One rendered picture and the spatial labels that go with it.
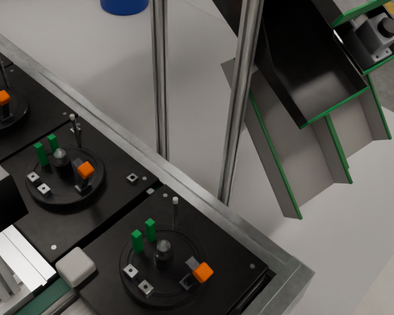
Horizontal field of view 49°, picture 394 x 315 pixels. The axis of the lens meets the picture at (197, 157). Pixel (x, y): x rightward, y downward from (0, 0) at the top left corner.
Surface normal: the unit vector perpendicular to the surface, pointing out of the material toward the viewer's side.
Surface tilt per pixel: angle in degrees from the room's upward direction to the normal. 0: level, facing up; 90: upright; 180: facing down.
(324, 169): 45
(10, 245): 0
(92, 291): 0
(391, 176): 0
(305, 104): 25
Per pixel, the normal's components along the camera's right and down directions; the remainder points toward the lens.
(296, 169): 0.45, -0.03
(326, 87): 0.29, -0.33
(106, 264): 0.04, -0.65
